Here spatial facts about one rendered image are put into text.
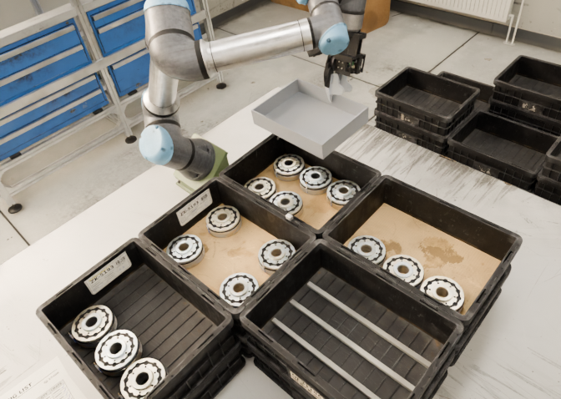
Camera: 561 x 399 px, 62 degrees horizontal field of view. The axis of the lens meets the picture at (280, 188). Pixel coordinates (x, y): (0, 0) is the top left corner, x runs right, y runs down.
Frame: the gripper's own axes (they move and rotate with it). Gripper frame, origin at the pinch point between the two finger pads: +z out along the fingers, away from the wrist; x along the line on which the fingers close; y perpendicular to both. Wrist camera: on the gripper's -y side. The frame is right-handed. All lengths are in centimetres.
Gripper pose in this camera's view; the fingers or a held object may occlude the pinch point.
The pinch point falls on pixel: (331, 96)
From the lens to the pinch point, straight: 140.7
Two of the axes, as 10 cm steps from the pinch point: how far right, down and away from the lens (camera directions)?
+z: -0.9, 8.5, 5.2
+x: 6.5, -3.5, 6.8
